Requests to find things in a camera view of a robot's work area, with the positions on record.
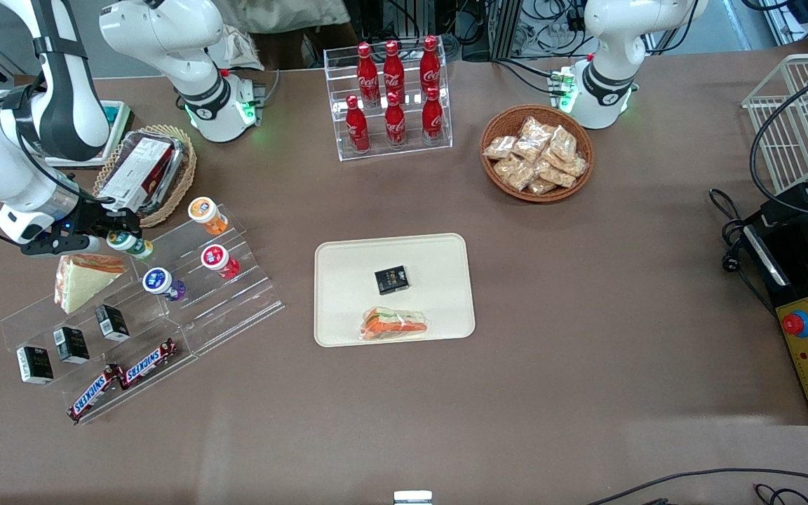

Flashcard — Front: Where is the green gum bottle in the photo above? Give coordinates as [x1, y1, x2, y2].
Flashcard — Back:
[107, 231, 154, 261]

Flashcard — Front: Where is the purple gum bottle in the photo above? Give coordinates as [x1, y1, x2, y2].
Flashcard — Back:
[142, 267, 187, 302]

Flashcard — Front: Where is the orange gum bottle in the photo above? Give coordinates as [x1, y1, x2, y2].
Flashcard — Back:
[188, 197, 229, 236]

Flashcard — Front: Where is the red gum bottle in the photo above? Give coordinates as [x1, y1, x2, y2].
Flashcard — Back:
[201, 244, 241, 281]

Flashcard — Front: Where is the beige plastic tray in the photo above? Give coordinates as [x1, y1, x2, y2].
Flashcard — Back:
[314, 233, 476, 348]

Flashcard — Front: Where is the wrapped triangular white-bread sandwich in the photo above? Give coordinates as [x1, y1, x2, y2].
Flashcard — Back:
[53, 253, 128, 315]

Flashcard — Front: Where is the plastic-wrapped red white box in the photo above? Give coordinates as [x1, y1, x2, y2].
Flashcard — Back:
[100, 131, 189, 213]

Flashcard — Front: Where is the oval light wicker basket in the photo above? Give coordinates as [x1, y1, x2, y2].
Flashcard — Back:
[94, 124, 198, 229]

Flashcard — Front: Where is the small black box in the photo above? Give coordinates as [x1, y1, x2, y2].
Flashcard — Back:
[16, 345, 55, 385]
[94, 304, 130, 343]
[53, 326, 90, 365]

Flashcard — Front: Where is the clear acrylic stair shelf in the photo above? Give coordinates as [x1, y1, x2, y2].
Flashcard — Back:
[0, 270, 198, 426]
[120, 203, 285, 357]

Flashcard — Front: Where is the white board with teal edge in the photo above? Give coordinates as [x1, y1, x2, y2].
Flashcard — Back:
[46, 100, 133, 169]

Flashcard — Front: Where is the Snickers chocolate bar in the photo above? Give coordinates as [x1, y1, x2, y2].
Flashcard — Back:
[67, 363, 124, 423]
[119, 337, 178, 390]

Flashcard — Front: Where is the crumpled beige paper bag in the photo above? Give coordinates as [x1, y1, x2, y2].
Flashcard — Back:
[218, 25, 264, 71]

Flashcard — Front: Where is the clear acrylic bottle rack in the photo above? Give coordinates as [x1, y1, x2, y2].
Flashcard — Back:
[323, 43, 454, 163]

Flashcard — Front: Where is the red Coca-Cola bottle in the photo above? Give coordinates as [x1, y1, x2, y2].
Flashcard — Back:
[384, 91, 408, 148]
[345, 95, 370, 153]
[419, 35, 443, 92]
[383, 40, 406, 95]
[356, 42, 380, 106]
[422, 86, 445, 146]

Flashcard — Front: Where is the person in white top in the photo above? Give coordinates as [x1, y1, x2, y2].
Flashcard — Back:
[211, 0, 363, 71]

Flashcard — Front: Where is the black box with gold print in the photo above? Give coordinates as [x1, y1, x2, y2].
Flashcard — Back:
[375, 265, 410, 295]

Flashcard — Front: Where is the wrapped sandwich with orange filling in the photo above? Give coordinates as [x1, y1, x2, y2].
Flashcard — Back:
[360, 307, 429, 342]

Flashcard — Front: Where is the round brown wicker basket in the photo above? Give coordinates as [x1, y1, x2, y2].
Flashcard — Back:
[480, 105, 595, 204]

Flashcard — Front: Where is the black machine with yellow panel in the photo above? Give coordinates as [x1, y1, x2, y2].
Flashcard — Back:
[739, 158, 808, 426]

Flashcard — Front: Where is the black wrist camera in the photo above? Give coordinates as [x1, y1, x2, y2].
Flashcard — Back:
[50, 203, 96, 236]

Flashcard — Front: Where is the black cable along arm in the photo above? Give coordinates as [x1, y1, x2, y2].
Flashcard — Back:
[0, 74, 107, 248]

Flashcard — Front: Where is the black arm base cable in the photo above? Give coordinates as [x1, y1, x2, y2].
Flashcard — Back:
[494, 58, 566, 95]

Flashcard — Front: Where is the aluminium frame post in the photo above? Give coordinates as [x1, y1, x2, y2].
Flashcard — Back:
[488, 0, 524, 61]

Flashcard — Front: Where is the black cable bundle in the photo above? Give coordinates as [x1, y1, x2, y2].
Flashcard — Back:
[523, 0, 587, 57]

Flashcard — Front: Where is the black power cable with plug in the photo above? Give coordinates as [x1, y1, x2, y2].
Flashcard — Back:
[709, 187, 762, 276]

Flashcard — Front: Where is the thick black arching cable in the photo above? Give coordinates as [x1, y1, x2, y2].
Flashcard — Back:
[749, 63, 808, 218]

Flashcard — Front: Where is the long black cable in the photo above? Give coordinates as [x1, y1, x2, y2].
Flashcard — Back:
[586, 468, 808, 505]

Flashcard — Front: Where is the white wire basket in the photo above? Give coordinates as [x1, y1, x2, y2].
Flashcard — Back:
[741, 53, 808, 198]

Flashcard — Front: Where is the looped thin black cable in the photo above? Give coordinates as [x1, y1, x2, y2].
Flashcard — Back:
[753, 483, 808, 505]

